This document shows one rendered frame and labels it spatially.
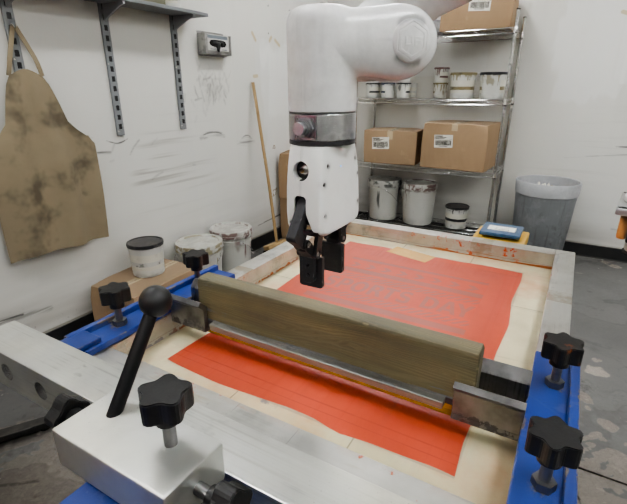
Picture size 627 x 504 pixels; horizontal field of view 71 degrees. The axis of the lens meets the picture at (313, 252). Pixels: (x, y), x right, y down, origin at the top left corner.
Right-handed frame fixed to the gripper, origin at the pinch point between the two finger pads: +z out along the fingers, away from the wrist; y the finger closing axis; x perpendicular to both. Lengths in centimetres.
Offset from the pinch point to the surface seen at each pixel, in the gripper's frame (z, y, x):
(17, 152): 6, 63, 194
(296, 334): 10.1, -1.8, 3.0
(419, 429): 16.2, -4.0, -15.0
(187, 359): 15.9, -7.3, 18.4
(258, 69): -34, 257, 200
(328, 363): 12.1, -2.9, -2.5
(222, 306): 9.2, -1.8, 15.8
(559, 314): 13.0, 27.6, -27.3
